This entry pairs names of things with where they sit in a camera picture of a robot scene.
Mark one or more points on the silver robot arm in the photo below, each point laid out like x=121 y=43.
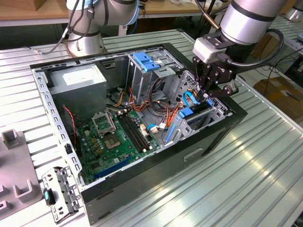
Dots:
x=82 y=40

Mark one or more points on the large cardboard box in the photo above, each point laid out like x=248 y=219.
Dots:
x=277 y=92

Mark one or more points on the black blue latch clip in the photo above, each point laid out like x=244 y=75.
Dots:
x=46 y=196

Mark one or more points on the blue plastic drive latch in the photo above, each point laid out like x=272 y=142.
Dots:
x=145 y=62

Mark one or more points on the grey parts rack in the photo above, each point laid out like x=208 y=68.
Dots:
x=16 y=165

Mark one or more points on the brown box under table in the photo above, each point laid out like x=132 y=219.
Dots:
x=265 y=47

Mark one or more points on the hard disk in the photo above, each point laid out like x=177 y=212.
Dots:
x=184 y=113

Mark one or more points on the wooden desk white frame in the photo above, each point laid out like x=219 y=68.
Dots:
x=165 y=7

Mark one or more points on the metal slot retainer bracket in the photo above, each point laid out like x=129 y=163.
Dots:
x=68 y=189

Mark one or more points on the grey power supply unit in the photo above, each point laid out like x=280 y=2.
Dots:
x=78 y=97

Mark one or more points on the green motherboard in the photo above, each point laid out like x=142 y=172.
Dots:
x=125 y=151

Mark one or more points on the grey metal drive cage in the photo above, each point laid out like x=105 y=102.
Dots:
x=142 y=82

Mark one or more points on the blue expansion slot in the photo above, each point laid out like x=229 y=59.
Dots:
x=111 y=169

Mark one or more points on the grey metal disk bay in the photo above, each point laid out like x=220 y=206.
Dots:
x=217 y=113

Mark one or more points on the CPU socket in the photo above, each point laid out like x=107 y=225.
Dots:
x=112 y=143

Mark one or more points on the black RAM slot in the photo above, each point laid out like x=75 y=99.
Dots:
x=137 y=132
x=130 y=132

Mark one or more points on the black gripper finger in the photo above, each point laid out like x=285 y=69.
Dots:
x=225 y=91
x=202 y=75

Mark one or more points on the black open PC case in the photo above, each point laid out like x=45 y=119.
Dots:
x=154 y=175

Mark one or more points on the small cardboard box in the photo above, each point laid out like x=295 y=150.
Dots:
x=39 y=3

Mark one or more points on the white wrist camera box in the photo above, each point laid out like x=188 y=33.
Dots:
x=206 y=49

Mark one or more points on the black case fan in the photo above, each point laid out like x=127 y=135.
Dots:
x=68 y=128

